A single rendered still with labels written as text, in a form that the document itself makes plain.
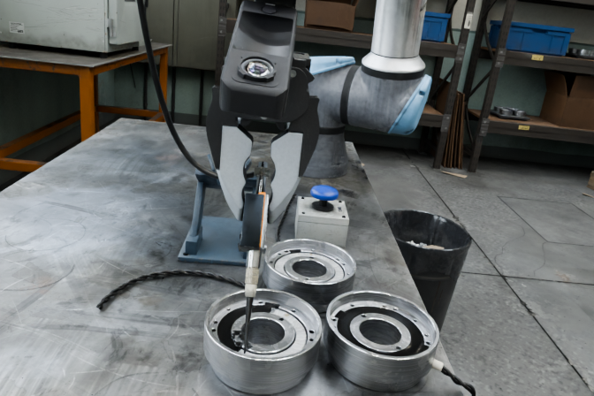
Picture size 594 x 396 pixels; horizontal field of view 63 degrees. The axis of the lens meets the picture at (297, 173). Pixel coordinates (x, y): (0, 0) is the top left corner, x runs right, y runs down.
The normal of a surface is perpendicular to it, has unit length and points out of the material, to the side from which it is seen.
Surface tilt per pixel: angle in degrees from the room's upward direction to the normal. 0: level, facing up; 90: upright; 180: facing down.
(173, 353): 0
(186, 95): 90
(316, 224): 90
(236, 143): 90
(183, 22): 90
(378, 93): 101
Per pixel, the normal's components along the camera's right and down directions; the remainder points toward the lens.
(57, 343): 0.11, -0.94
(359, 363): -0.48, 0.22
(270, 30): 0.15, -0.67
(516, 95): 0.00, 0.32
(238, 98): -0.06, 0.73
